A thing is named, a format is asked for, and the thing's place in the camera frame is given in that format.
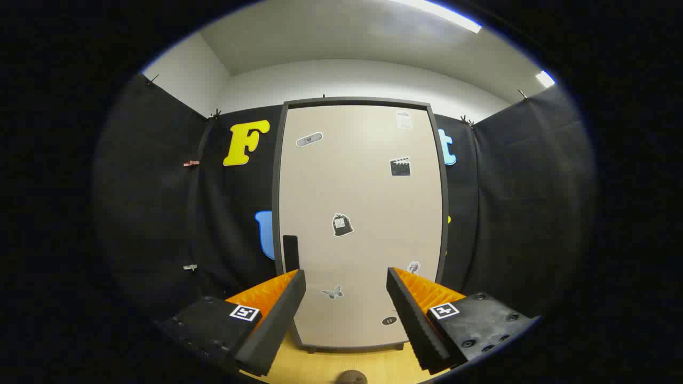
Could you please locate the black backdrop cloth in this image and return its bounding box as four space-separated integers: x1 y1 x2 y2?
93 72 595 326

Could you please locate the long ceiling light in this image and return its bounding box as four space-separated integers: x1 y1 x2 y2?
392 0 482 34

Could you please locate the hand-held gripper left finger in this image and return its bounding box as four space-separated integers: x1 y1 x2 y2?
155 269 307 377

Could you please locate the beige shoe cabinet door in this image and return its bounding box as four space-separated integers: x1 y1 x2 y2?
279 104 444 350

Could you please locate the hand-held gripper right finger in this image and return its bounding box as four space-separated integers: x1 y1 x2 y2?
386 267 538 375

